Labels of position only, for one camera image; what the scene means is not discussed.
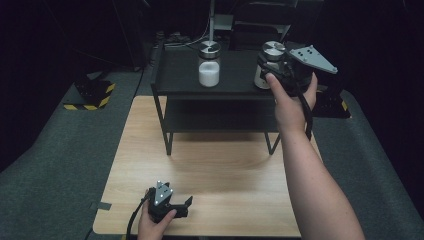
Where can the person's left hand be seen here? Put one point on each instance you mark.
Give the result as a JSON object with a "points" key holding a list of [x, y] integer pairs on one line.
{"points": [[150, 228]]}

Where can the black metal shelf rack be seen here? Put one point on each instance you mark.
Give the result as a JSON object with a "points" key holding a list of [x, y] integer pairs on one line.
{"points": [[181, 75]]}

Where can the dark tape strip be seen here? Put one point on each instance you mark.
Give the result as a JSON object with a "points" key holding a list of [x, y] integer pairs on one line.
{"points": [[101, 206]]}

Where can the metal stand pole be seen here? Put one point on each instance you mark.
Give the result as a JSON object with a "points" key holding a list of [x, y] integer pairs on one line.
{"points": [[212, 20]]}

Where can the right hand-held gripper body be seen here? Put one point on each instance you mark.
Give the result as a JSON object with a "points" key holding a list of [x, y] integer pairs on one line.
{"points": [[301, 71]]}

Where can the yellow-black striped stand base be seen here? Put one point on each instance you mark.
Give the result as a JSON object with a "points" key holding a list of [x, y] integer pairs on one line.
{"points": [[333, 105], [95, 96]]}

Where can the white box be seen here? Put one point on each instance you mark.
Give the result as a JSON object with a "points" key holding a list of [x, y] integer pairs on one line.
{"points": [[222, 21]]}

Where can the person's right hand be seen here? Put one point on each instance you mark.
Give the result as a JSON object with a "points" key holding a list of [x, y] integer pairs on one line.
{"points": [[290, 111]]}

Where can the glass jar with white powder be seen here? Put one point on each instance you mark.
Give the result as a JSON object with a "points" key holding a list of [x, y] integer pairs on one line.
{"points": [[209, 73]]}

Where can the glass jar with beige contents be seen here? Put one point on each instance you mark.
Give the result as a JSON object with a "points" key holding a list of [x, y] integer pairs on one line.
{"points": [[273, 50]]}

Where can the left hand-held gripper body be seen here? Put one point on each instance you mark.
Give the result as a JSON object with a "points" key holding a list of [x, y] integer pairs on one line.
{"points": [[161, 205]]}

